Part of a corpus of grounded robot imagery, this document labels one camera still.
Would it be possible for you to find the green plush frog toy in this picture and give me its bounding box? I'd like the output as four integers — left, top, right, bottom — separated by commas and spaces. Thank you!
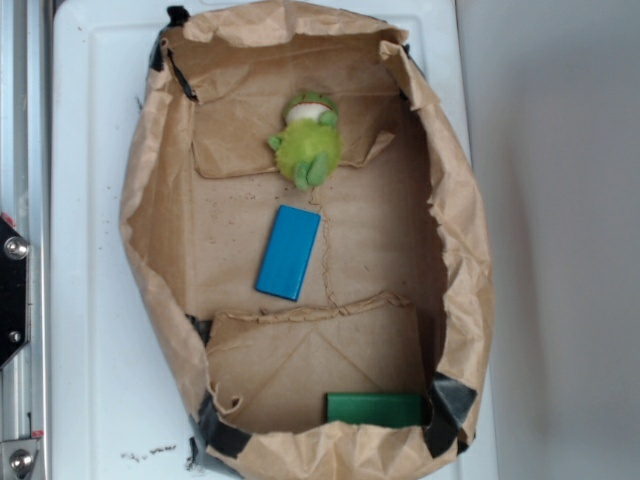
267, 91, 342, 191

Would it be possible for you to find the green rectangular block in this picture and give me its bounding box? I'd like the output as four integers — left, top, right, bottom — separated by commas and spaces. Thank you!
326, 393, 423, 428

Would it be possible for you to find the silver corner bracket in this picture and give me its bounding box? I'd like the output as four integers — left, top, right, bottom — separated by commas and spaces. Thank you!
1, 439, 40, 480

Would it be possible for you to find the brown paper bag tray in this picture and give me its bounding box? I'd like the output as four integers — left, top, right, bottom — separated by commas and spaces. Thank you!
120, 1, 493, 479

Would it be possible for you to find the black metal bracket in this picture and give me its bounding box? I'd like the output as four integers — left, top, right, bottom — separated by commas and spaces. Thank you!
0, 212, 30, 368

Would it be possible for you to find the blue rectangular block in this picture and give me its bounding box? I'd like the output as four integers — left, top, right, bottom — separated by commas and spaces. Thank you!
255, 205, 321, 302

